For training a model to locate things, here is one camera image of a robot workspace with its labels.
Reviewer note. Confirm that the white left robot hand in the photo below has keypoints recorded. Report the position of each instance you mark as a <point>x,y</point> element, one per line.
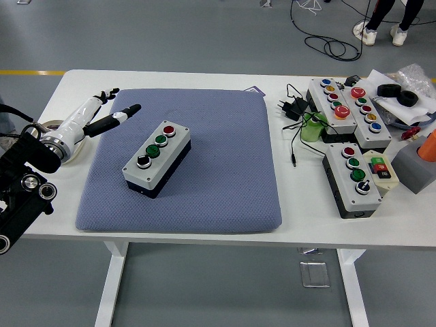
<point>76,121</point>

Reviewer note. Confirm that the grey four-button control box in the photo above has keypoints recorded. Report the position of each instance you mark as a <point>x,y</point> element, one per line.
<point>354,201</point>
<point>160,160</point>

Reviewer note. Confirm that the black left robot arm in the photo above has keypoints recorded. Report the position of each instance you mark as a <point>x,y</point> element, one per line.
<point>30,153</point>

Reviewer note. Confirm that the grey five-button control box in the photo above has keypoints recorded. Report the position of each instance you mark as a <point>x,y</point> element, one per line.
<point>322,92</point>
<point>374,139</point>

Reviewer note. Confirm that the beige shallow tray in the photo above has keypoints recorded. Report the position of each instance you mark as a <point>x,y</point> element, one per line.
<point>77,151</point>

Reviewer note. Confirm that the blue-grey fabric mat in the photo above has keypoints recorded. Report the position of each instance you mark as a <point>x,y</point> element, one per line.
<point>221,170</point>

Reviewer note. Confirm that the white table leg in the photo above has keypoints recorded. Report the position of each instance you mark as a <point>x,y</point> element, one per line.
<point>112,289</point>
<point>354,289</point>

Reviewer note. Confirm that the purple white card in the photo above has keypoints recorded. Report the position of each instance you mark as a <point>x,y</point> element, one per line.
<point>255,90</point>

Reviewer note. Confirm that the black power adapter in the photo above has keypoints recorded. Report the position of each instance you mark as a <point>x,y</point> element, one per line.
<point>293,107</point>

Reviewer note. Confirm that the green tape roll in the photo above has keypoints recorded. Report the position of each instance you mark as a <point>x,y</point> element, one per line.
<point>311,133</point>

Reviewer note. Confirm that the small black charger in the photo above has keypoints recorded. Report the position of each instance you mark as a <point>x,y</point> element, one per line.
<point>352,81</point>

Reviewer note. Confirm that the clear floor plate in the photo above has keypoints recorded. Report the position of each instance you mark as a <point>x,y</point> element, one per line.
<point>315,274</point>

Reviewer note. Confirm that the white paper sheet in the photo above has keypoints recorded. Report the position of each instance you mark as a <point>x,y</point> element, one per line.
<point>378,78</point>

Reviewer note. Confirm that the person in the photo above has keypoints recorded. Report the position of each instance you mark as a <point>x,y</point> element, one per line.
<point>381,10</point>

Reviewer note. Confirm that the red valve knob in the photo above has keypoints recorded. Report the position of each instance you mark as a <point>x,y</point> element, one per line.
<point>410,133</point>

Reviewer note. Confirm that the grey block holder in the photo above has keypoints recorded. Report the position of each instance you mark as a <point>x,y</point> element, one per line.
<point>412,167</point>

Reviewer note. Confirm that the clear bubble wrap bag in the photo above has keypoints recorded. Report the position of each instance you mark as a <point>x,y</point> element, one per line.
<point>413,75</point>

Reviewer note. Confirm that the orange cylinder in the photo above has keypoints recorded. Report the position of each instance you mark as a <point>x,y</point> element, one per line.
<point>430,146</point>

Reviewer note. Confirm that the cream three-button switch box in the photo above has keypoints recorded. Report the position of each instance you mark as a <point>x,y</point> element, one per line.
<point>386,184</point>

